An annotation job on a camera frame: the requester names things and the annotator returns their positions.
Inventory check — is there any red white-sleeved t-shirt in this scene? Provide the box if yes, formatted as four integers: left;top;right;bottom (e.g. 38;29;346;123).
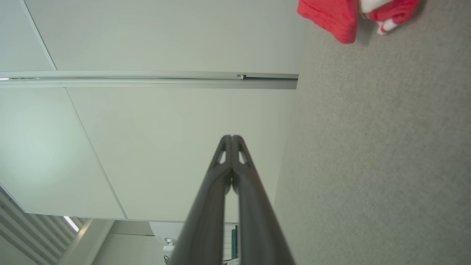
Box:
297;0;421;45

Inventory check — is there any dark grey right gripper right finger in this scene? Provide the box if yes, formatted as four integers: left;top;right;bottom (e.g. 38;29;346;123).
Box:
232;135;295;265

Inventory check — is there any grey partition post with slot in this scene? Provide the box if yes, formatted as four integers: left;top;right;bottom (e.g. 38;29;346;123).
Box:
0;70;299;90

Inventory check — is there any ceiling light strip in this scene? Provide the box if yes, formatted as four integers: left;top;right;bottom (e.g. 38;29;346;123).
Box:
63;216;80;233

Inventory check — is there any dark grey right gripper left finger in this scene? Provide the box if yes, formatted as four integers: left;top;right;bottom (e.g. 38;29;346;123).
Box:
167;135;233;265

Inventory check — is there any small white silver device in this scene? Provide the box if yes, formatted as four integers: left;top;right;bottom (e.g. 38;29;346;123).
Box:
163;237;178;264

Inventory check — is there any grey fabric sofa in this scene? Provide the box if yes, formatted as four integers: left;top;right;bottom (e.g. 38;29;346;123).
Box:
272;0;471;265

